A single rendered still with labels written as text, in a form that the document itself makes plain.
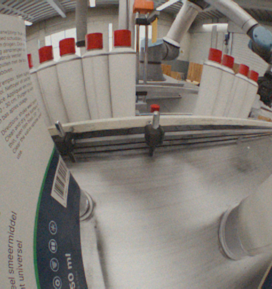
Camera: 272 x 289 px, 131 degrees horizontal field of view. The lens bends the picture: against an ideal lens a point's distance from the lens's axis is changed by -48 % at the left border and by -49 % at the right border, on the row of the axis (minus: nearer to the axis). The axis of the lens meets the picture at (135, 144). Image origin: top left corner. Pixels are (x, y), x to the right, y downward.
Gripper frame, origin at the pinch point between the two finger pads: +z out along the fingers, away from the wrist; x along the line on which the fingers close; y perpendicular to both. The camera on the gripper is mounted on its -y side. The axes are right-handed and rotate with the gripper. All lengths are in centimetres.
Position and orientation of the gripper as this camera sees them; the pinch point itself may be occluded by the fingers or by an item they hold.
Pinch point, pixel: (245, 109)
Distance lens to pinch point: 53.0
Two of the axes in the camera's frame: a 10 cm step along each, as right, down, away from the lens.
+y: 1.4, 6.6, -7.4
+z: -5.1, 6.9, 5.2
